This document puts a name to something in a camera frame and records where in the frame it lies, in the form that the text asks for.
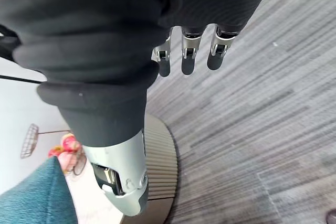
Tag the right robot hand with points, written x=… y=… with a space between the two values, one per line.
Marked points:
x=99 y=51

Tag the red apple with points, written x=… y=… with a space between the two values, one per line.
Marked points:
x=68 y=142

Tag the teal fabric cushion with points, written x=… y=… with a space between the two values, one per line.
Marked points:
x=36 y=195

